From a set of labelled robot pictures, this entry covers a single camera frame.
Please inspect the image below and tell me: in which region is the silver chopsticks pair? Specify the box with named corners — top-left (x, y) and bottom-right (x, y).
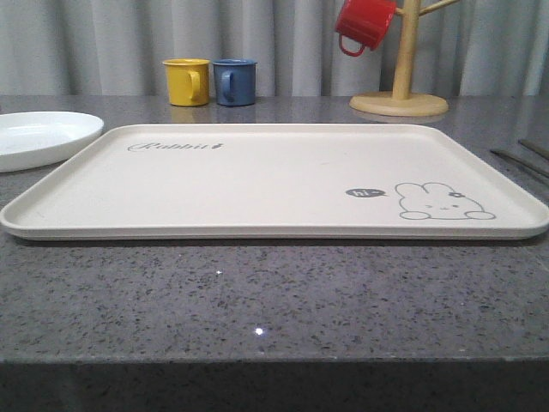
top-left (518, 139), bottom-right (549, 160)

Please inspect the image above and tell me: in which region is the white round plate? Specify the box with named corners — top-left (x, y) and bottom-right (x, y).
top-left (1, 112), bottom-right (104, 173)

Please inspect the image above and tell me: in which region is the red enamel mug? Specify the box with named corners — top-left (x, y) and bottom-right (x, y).
top-left (335, 0), bottom-right (396, 57)

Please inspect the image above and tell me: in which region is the wooden mug tree stand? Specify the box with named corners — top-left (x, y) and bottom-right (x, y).
top-left (349, 0), bottom-right (458, 117)

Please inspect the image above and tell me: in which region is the cream rabbit print tray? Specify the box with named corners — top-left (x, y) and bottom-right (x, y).
top-left (1, 124), bottom-right (548, 240)

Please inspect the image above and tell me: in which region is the grey pleated curtain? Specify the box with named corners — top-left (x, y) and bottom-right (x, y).
top-left (1, 1), bottom-right (548, 97)

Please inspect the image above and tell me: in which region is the yellow enamel mug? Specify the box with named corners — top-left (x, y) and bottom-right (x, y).
top-left (163, 58), bottom-right (210, 106)

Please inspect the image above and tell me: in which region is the blue enamel mug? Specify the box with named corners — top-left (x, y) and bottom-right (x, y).
top-left (213, 58), bottom-right (256, 106)

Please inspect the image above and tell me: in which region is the silver fork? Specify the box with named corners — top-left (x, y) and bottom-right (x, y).
top-left (490, 149), bottom-right (548, 185)

